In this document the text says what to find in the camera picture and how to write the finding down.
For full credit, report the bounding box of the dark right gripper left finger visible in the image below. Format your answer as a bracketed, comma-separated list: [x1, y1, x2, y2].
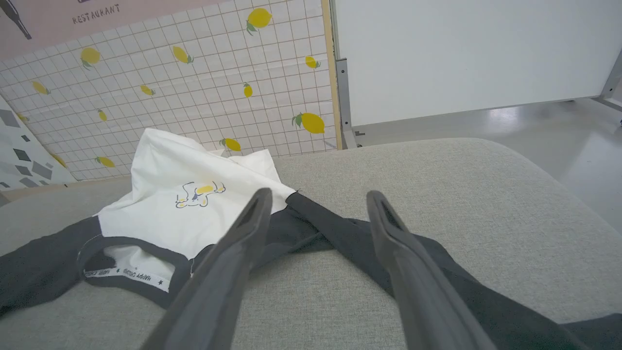
[140, 188, 274, 350]

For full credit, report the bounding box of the lemon print partition panel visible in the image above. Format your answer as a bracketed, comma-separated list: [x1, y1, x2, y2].
[0, 0, 344, 186]

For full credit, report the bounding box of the grey metal partition stand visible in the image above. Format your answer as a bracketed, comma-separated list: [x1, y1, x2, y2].
[594, 62, 622, 113]
[330, 0, 365, 149]

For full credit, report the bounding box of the white and black t-shirt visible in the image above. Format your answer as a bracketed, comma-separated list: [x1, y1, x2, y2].
[0, 128, 622, 350]

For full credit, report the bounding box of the white panel with grey squares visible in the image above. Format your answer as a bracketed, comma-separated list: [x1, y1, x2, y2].
[0, 95, 77, 191]

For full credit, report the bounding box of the pink restaurant poster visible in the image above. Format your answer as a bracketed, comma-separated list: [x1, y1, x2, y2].
[0, 0, 225, 62]

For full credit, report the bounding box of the white partition board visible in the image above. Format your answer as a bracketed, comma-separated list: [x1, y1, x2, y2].
[334, 0, 622, 128]

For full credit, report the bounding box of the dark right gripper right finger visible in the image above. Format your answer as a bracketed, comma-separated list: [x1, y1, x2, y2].
[366, 190, 497, 350]

